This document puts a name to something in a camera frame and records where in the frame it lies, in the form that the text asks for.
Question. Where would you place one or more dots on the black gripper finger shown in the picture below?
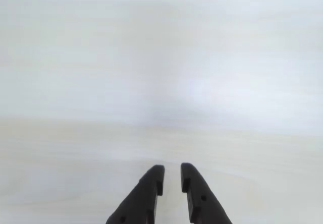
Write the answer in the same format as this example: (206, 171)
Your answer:
(200, 198)
(141, 201)

